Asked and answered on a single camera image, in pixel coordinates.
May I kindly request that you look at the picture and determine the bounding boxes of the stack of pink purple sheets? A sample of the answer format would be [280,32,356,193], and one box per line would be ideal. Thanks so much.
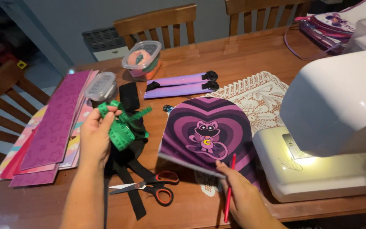
[0,69,100,188]

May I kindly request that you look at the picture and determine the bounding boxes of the pile of purple backpack parts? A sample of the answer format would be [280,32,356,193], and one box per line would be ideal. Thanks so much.
[284,0,366,61]

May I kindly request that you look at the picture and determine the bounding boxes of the black and orange scissors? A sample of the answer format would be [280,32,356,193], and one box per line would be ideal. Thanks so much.
[108,170,180,207]

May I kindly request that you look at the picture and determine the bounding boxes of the small clear lidded container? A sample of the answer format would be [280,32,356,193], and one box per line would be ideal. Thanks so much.
[84,71,119,104]

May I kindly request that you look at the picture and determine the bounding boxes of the clear container with sewing supplies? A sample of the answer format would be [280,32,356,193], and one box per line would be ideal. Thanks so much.
[121,40,162,81]

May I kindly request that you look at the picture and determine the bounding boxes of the green measuring tape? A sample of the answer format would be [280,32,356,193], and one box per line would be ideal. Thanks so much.
[98,100,153,152]

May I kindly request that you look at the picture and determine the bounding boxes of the white wall heater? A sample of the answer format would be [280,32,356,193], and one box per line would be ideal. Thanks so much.
[82,27,130,62]

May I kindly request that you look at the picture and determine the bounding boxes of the red pencil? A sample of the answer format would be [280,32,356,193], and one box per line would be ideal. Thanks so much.
[223,153,237,223]

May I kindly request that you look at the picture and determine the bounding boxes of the white sewing machine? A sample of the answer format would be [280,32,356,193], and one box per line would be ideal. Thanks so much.
[252,47,366,203]

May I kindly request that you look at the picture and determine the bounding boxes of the purple printed backpack panel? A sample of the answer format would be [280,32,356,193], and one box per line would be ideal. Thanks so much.
[158,97,260,189]

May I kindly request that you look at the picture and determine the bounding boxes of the white lace doily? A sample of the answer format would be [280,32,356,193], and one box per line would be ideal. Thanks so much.
[194,71,289,198]

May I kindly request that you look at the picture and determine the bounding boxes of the person's right hand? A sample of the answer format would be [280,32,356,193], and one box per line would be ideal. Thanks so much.
[215,160,268,229]

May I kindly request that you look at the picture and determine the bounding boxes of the black rectangular fabric piece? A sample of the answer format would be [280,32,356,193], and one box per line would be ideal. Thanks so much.
[118,81,141,112]

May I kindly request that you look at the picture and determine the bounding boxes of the wooden chair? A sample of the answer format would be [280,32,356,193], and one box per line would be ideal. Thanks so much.
[225,0,314,37]
[113,3,197,50]
[0,60,51,166]

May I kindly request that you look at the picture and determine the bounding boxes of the black fabric straps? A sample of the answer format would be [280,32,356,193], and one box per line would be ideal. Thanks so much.
[104,110,155,221]

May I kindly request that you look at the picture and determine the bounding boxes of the person's left hand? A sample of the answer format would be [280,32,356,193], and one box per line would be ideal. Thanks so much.
[79,106,123,169]

